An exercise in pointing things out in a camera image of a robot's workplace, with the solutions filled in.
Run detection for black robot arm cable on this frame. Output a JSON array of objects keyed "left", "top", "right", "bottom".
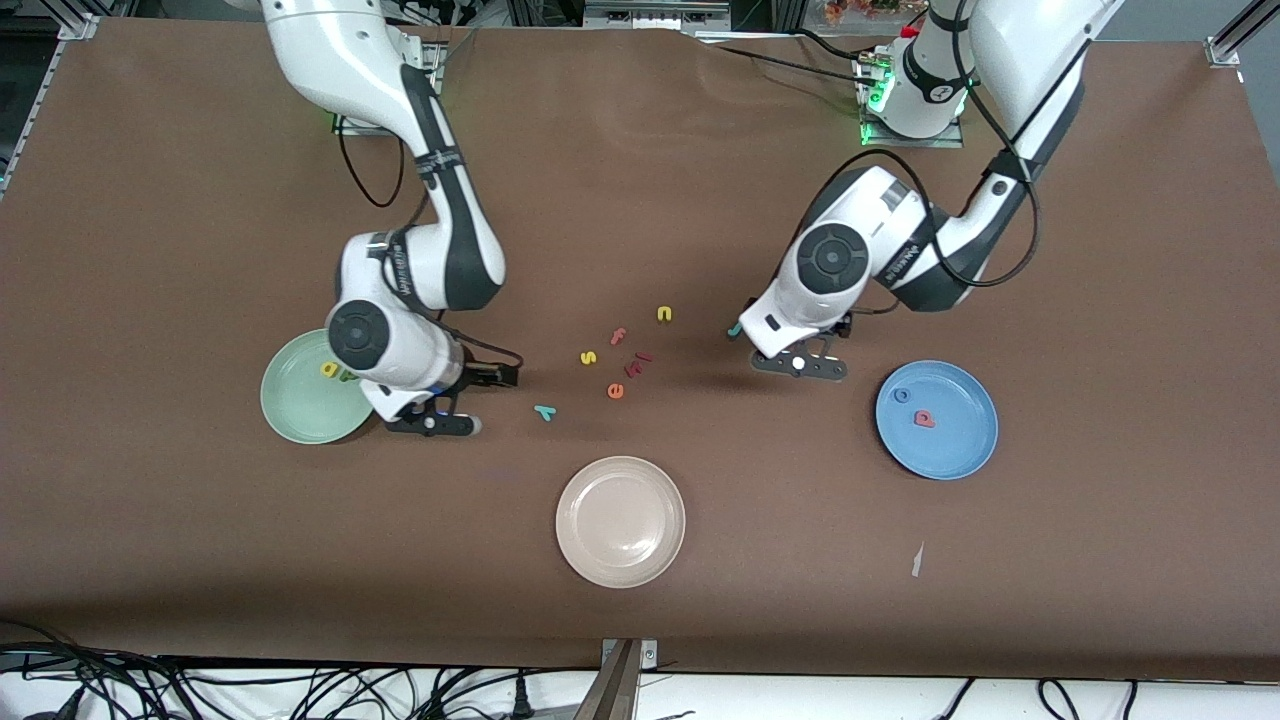
[
  {"left": 815, "top": 0, "right": 1041, "bottom": 316},
  {"left": 338, "top": 110, "right": 525, "bottom": 361}
]

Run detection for black floor cable tangle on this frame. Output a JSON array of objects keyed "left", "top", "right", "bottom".
[{"left": 0, "top": 620, "right": 601, "bottom": 720}]

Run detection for blue plate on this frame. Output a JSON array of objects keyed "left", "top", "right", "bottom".
[{"left": 875, "top": 360, "right": 999, "bottom": 481}]

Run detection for green plate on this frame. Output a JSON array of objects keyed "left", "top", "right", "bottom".
[{"left": 260, "top": 329, "right": 383, "bottom": 445}]

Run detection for aluminium profile rail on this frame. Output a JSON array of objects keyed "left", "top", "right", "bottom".
[
  {"left": 1205, "top": 0, "right": 1280, "bottom": 69},
  {"left": 0, "top": 12, "right": 103, "bottom": 196}
]

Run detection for silver metal frame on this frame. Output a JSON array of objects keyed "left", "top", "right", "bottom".
[{"left": 583, "top": 0, "right": 733, "bottom": 33}]

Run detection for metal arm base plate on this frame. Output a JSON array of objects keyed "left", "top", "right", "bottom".
[
  {"left": 332, "top": 40, "right": 446, "bottom": 137},
  {"left": 860, "top": 55, "right": 966, "bottom": 149}
]

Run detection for orange artificial flowers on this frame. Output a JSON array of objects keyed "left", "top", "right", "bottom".
[{"left": 825, "top": 0, "right": 906, "bottom": 25}]

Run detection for beige plate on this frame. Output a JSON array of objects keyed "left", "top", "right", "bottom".
[{"left": 555, "top": 456, "right": 687, "bottom": 589}]

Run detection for metal table edge bracket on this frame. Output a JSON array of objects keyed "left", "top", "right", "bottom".
[{"left": 574, "top": 638, "right": 659, "bottom": 720}]

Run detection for black base power cable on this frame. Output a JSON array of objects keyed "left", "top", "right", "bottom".
[{"left": 700, "top": 28, "right": 876, "bottom": 89}]

